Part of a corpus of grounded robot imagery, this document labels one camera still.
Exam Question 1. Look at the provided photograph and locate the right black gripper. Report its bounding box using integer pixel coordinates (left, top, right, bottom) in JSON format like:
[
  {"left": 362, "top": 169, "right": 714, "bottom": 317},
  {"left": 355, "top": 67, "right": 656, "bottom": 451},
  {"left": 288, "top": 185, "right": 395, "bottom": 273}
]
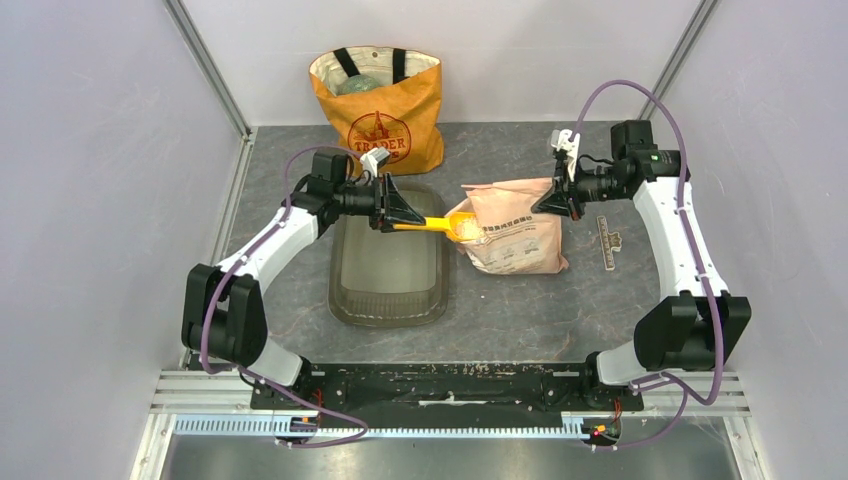
[{"left": 531, "top": 154, "right": 628, "bottom": 221}]

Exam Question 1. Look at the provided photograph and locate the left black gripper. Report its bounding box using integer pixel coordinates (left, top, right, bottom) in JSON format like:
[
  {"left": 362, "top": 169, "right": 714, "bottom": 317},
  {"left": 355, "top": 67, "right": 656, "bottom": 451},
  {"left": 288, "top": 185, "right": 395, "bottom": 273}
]
[{"left": 333, "top": 173, "right": 425, "bottom": 234}]

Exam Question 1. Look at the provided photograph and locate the pink litter bag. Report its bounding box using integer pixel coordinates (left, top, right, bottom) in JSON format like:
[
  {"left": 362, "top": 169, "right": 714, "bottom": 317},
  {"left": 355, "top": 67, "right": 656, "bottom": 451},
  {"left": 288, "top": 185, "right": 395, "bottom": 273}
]
[{"left": 451, "top": 177, "right": 568, "bottom": 275}]

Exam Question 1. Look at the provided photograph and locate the torn bag top strip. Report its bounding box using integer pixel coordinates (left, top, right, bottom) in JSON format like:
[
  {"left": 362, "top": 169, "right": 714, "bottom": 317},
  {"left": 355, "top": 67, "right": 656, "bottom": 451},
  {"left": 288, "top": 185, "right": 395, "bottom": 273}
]
[{"left": 596, "top": 216, "right": 622, "bottom": 271}]

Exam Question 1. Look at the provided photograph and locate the grey translucent litter box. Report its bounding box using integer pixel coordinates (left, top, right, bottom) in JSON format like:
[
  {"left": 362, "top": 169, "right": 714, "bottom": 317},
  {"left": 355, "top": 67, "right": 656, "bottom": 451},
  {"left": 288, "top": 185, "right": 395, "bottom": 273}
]
[{"left": 328, "top": 217, "right": 453, "bottom": 328}]

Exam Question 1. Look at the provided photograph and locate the orange plastic scoop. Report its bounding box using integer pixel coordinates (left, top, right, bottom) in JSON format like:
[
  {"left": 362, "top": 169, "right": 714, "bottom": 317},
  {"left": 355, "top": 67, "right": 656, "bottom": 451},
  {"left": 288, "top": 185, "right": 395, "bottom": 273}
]
[{"left": 393, "top": 212, "right": 485, "bottom": 242}]

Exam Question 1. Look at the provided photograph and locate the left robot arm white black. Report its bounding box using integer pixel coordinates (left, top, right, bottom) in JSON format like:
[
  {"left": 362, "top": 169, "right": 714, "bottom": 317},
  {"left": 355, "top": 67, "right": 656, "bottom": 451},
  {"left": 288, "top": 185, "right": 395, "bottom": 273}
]
[{"left": 181, "top": 146, "right": 425, "bottom": 409}]

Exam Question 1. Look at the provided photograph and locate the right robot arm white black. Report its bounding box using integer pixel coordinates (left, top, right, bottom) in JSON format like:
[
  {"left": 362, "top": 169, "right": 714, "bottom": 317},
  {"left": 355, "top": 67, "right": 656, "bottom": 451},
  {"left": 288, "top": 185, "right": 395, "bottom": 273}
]
[{"left": 532, "top": 120, "right": 752, "bottom": 409}]

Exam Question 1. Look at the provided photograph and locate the beige litter granule pile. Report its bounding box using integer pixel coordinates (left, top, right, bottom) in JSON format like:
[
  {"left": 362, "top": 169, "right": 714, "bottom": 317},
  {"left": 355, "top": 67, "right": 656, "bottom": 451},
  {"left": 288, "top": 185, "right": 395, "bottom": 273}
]
[{"left": 455, "top": 217, "right": 483, "bottom": 241}]

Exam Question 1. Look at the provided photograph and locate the orange Trader Joe's bag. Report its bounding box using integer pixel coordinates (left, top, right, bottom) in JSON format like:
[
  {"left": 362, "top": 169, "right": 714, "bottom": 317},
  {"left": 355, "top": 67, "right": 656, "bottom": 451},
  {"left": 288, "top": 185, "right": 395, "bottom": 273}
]
[{"left": 308, "top": 46, "right": 445, "bottom": 175}]

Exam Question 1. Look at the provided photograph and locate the green bundle inside bag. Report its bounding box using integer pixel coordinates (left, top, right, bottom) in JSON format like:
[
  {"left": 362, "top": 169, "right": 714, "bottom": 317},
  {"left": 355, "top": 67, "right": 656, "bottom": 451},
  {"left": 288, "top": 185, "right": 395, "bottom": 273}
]
[{"left": 336, "top": 74, "right": 382, "bottom": 96}]

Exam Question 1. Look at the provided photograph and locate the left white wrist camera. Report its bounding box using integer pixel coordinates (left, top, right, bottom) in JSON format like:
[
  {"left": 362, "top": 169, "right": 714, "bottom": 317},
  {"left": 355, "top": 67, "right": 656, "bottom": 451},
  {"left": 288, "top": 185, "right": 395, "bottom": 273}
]
[{"left": 359, "top": 146, "right": 391, "bottom": 178}]

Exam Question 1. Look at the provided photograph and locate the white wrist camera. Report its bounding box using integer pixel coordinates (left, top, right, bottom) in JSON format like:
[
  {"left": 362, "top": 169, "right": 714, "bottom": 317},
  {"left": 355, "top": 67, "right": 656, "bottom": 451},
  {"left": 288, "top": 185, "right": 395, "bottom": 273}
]
[
  {"left": 359, "top": 146, "right": 391, "bottom": 178},
  {"left": 550, "top": 129, "right": 581, "bottom": 171}
]

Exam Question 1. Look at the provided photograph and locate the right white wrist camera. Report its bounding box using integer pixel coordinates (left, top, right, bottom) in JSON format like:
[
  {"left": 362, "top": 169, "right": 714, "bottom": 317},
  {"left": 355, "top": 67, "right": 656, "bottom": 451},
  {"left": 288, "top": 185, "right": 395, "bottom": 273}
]
[{"left": 550, "top": 129, "right": 581, "bottom": 171}]

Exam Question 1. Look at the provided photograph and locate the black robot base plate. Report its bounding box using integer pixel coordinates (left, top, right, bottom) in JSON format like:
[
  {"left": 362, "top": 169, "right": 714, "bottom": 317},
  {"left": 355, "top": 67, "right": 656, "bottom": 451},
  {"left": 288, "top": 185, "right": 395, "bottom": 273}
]
[{"left": 294, "top": 362, "right": 644, "bottom": 430}]

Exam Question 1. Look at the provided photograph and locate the right aluminium corner post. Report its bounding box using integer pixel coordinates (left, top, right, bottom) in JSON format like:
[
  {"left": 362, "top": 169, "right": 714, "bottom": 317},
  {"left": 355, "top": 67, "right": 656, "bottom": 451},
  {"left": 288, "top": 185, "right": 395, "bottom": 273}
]
[{"left": 652, "top": 0, "right": 721, "bottom": 101}]

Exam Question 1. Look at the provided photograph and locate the aluminium corner post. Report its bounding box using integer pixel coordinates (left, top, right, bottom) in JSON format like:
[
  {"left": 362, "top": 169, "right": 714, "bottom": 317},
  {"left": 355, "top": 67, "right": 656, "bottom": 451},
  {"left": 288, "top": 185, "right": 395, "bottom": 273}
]
[
  {"left": 652, "top": 0, "right": 721, "bottom": 101},
  {"left": 163, "top": 0, "right": 252, "bottom": 140}
]

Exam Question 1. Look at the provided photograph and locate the slotted cable duct rail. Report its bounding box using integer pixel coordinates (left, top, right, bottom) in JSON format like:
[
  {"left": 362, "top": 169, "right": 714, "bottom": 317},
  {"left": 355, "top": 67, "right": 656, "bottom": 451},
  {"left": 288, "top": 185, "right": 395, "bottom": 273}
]
[{"left": 172, "top": 413, "right": 588, "bottom": 440}]

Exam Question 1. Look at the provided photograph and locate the left aluminium corner post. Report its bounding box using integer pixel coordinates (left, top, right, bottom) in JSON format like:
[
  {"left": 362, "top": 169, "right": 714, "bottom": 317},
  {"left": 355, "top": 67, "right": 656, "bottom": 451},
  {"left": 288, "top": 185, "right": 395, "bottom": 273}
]
[{"left": 163, "top": 0, "right": 252, "bottom": 140}]

